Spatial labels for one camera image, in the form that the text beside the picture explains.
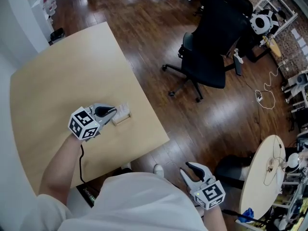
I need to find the blue cloth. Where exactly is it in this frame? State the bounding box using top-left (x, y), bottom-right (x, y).
top-left (243, 207), bottom-right (255, 223)

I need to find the round light wooden table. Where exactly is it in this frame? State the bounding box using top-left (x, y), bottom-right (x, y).
top-left (240, 134), bottom-right (286, 220)

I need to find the black mesh office chair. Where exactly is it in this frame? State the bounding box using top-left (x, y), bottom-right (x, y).
top-left (162, 0), bottom-right (254, 103)

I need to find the person's left forearm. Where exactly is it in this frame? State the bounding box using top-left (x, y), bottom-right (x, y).
top-left (38, 133), bottom-right (84, 204)

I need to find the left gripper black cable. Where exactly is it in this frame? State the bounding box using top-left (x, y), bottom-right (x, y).
top-left (79, 144), bottom-right (88, 184)

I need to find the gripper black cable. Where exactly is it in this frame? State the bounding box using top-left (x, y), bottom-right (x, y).
top-left (222, 209), bottom-right (267, 226)
top-left (79, 144), bottom-right (88, 184)

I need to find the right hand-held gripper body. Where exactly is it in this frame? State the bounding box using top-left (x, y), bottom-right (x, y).
top-left (188, 177), bottom-right (226, 211)

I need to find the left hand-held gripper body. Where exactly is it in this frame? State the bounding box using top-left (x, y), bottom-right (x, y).
top-left (68, 105), bottom-right (102, 142)

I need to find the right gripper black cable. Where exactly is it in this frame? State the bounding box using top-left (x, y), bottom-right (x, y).
top-left (222, 209), bottom-right (267, 226)

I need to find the white power cable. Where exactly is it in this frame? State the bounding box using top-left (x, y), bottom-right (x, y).
top-left (255, 63), bottom-right (285, 111)

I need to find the yellow oval board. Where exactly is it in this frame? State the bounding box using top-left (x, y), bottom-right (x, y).
top-left (262, 35), bottom-right (282, 58)

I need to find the white narrow cabinet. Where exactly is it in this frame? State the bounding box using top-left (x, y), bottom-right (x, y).
top-left (30, 0), bottom-right (55, 47)

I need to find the person's white shirt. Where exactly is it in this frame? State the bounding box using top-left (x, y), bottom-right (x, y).
top-left (0, 171), bottom-right (205, 231)

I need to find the person's right forearm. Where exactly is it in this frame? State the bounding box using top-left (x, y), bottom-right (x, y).
top-left (204, 205), bottom-right (229, 231)

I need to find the small black bin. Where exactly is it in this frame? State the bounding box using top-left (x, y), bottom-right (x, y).
top-left (50, 27), bottom-right (66, 43)

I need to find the group of clear water jugs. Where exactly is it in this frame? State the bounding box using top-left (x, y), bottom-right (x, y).
top-left (42, 0), bottom-right (58, 18)

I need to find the white round robot head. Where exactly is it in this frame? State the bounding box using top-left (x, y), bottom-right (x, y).
top-left (249, 8), bottom-right (280, 36)

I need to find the black round stool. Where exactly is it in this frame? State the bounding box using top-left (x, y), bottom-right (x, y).
top-left (213, 154), bottom-right (254, 197)

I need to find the person's white shoe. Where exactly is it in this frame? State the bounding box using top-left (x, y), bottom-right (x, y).
top-left (153, 163), bottom-right (165, 178)

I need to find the white metal frame rack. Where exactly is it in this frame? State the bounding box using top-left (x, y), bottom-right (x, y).
top-left (252, 0), bottom-right (299, 39)

